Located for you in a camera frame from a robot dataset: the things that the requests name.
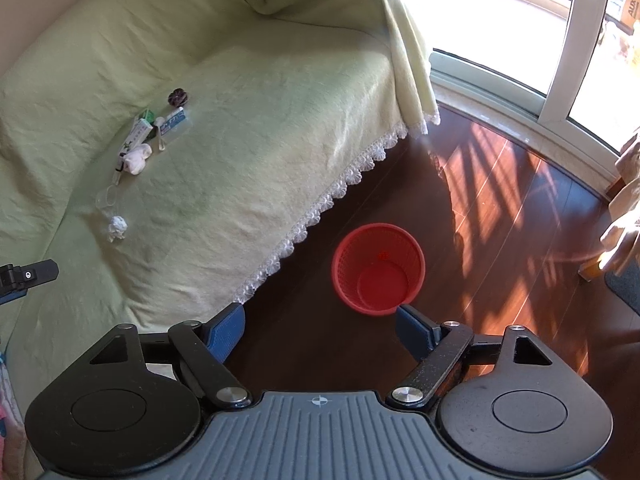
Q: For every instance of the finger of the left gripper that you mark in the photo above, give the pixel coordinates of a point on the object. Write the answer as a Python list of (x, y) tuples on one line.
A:
[(17, 280)]

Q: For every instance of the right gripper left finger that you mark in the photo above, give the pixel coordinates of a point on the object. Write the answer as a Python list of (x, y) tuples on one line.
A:
[(202, 349)]

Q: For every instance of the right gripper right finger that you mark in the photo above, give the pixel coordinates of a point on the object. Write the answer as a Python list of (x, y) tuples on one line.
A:
[(438, 350)]

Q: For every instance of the red plastic mesh basket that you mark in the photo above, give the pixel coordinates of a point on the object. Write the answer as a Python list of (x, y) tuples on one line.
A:
[(378, 267)]

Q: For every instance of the white tissue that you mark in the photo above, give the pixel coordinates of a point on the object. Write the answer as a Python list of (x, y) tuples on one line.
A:
[(117, 228)]

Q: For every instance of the clear plastic cup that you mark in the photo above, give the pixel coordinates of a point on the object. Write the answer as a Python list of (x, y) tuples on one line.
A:
[(107, 198)]

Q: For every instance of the clear box blue label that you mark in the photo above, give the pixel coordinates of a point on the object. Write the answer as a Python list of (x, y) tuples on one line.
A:
[(173, 120)]

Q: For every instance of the dark brown velvet scrunchie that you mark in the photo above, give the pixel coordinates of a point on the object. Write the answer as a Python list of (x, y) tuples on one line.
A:
[(178, 98)]

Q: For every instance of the wooden furniture leg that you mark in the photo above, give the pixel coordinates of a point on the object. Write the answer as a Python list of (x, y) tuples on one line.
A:
[(591, 269)]

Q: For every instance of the long white parrot box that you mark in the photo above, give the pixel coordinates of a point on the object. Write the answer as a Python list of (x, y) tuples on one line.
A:
[(137, 134)]

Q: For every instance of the dark floor mat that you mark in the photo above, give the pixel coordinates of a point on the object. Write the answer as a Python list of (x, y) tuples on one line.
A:
[(626, 286)]

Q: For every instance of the light green sofa cover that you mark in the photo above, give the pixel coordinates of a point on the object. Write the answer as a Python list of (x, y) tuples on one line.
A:
[(289, 102)]

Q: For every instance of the green white medicine box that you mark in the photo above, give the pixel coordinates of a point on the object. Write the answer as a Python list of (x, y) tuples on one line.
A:
[(147, 115)]

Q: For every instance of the cardboard box outside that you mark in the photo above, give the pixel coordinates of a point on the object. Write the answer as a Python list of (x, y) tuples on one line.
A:
[(625, 13)]

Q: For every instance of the white sliding window frame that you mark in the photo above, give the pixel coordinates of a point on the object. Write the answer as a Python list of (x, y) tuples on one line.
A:
[(560, 67)]

